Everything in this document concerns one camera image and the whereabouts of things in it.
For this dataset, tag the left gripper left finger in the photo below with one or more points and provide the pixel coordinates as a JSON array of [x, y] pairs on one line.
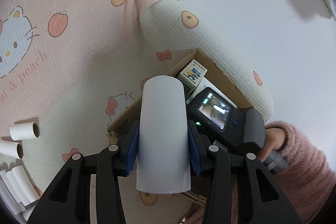
[[116, 161]]

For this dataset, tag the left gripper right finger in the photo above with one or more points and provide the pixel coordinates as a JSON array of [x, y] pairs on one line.
[[260, 198]]

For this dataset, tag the white cardboard tube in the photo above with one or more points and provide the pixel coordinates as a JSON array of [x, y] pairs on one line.
[[24, 131], [11, 149], [11, 193], [163, 165], [22, 185]]

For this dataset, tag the pink fluffy sleeve forearm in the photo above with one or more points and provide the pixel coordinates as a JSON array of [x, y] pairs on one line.
[[308, 182]]

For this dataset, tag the right hand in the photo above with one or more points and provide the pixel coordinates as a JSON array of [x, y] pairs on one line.
[[275, 139]]

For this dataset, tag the white green small carton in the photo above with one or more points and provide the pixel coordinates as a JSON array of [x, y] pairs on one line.
[[191, 76]]

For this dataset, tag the pink cat print sofa cover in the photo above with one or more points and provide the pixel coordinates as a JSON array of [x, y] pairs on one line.
[[61, 60]]

